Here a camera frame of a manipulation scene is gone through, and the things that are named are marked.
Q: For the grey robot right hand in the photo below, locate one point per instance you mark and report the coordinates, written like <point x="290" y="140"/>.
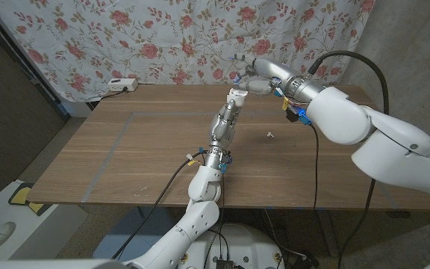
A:
<point x="286" y="76"/>

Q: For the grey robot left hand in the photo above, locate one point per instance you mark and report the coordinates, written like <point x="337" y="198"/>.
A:
<point x="222" y="129"/>

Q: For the white AirPods case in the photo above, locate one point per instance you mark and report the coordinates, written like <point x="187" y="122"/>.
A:
<point x="239" y="98"/>

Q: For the white AirPod earbud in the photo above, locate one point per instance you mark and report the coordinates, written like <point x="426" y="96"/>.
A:
<point x="270" y="134"/>

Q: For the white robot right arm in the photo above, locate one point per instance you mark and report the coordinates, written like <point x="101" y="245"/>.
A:
<point x="386" y="149"/>

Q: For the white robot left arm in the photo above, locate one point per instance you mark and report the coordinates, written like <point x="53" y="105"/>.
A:
<point x="196" y="220"/>

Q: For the floral backdrop cloth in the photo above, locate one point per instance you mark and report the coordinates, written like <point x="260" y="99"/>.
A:
<point x="162" y="41"/>

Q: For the white power strip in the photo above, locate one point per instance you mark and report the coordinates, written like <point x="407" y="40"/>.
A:
<point x="122" y="84"/>

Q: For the white round robot torso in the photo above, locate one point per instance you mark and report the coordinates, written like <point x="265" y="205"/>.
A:
<point x="252" y="243"/>

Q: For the pale blue floor plate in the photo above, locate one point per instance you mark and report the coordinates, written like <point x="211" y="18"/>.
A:
<point x="125" y="231"/>

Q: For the grey table leg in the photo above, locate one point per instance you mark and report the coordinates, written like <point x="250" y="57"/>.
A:
<point x="327" y="231"/>

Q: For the white floor board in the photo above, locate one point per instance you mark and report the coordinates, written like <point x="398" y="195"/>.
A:
<point x="32" y="231"/>

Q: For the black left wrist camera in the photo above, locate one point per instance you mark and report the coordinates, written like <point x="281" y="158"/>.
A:
<point x="226" y="158"/>

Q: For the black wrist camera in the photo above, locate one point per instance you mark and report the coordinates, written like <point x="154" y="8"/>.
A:
<point x="297" y="112"/>
<point x="226" y="158"/>

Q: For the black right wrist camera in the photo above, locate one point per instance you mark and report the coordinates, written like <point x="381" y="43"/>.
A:
<point x="297" y="112"/>

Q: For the black door frame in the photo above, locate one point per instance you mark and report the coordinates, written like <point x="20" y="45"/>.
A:
<point x="39" y="87"/>

